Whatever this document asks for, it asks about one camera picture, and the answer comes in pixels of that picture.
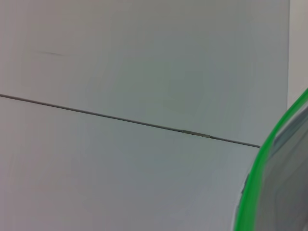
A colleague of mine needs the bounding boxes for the clear green-zip document bag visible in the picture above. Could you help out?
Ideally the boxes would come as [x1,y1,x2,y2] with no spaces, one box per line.
[233,88,308,231]

